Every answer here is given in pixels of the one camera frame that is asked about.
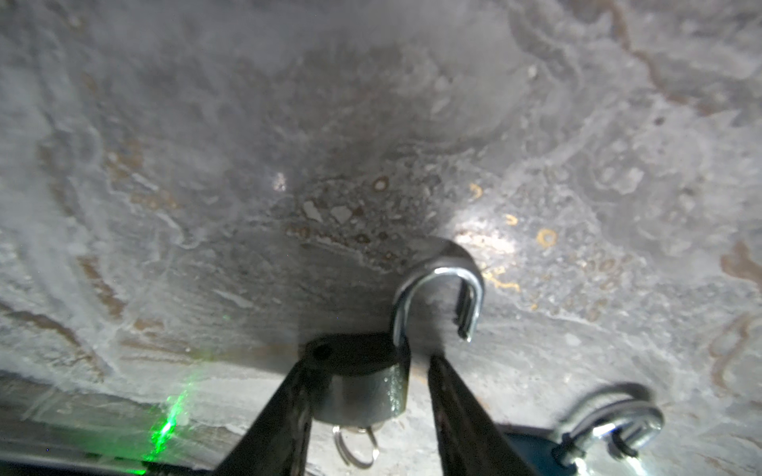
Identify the black padlock with key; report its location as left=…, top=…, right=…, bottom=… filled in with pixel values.
left=304, top=257, right=485, bottom=469

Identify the blue padlock middle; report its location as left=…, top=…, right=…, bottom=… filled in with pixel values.
left=498, top=382, right=666, bottom=475

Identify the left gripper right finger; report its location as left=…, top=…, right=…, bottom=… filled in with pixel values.
left=428, top=355, right=537, bottom=475

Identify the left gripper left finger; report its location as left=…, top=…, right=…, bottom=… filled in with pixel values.
left=212, top=361, right=313, bottom=476

